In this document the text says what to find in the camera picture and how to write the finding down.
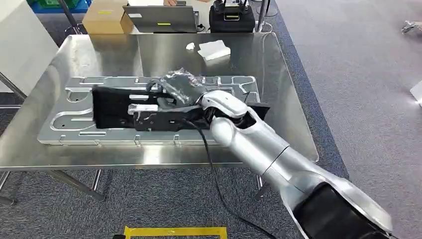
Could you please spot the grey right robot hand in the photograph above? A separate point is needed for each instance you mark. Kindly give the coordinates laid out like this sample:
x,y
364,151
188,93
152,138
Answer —
x,y
179,85

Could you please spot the black plastic panel with cutouts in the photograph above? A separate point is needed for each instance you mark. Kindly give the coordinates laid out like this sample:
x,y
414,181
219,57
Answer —
x,y
112,109

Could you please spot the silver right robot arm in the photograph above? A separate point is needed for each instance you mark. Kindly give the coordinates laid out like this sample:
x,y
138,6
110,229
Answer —
x,y
263,145

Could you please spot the small white scrap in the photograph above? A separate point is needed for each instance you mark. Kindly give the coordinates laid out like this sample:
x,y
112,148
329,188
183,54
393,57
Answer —
x,y
190,46

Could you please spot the grey laptop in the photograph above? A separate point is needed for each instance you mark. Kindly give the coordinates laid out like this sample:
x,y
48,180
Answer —
x,y
158,18

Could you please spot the black equipment case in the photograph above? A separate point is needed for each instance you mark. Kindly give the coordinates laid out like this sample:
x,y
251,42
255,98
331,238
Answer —
x,y
230,24

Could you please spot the person's hand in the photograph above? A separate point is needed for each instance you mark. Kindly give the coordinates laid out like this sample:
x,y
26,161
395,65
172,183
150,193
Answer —
x,y
169,2

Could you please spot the steel table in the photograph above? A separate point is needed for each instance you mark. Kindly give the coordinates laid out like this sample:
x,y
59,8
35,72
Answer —
x,y
99,56

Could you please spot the cardboard box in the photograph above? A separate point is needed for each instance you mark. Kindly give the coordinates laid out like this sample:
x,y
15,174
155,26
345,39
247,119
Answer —
x,y
102,21

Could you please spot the thin metal pole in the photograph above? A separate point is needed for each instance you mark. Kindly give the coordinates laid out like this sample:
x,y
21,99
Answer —
x,y
262,14

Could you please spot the grey metal fixture plate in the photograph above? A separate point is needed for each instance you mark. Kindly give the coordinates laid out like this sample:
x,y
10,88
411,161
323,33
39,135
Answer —
x,y
66,132

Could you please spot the black stand leg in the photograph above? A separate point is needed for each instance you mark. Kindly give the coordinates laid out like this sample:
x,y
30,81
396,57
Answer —
x,y
69,14

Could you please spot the yellow floor tape square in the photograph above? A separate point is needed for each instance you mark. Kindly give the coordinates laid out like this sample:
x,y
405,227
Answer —
x,y
174,231

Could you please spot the green plastic crate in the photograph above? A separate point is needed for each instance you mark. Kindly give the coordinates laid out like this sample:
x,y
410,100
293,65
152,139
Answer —
x,y
49,3

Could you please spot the white board panel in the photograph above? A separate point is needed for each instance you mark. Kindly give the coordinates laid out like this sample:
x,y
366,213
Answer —
x,y
23,43

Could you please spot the black robot foot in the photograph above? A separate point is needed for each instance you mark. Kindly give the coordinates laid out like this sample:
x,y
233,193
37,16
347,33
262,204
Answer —
x,y
118,237

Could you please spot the white sheet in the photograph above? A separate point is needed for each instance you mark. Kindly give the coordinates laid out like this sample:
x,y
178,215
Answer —
x,y
418,92

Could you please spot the grey metal floor bracket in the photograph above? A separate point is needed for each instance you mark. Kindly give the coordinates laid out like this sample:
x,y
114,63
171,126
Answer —
x,y
412,26

